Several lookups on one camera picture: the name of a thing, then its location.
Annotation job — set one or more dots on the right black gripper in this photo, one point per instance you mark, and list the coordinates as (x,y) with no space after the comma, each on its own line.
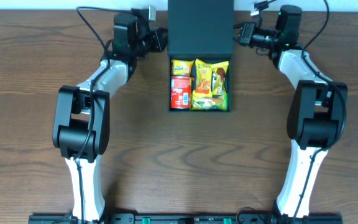
(246,33)

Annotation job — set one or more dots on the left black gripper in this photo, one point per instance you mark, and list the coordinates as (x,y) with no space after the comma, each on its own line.
(159,40)

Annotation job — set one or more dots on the small yellow snack packet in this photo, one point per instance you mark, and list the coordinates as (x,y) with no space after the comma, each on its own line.
(181,67)

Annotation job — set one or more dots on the red Pringles can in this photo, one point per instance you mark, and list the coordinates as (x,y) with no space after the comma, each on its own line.
(180,92)

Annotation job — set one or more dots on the dark green box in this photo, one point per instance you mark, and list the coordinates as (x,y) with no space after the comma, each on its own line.
(202,29)

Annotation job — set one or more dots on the yellow chocolate bar wrapper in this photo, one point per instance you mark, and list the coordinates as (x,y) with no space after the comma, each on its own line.
(219,72)

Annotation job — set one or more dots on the yellow orange biscuit packet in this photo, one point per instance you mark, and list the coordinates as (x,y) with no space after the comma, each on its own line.
(203,79)

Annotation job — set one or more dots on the green yellow snack packet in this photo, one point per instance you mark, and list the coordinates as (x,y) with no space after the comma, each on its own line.
(216,102)

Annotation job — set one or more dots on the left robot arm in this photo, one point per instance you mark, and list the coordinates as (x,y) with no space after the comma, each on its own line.
(82,117)

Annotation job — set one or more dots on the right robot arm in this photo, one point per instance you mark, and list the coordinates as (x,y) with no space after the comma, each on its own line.
(317,116)

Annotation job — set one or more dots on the black mounting rail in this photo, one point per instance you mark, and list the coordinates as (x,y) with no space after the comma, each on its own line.
(246,218)

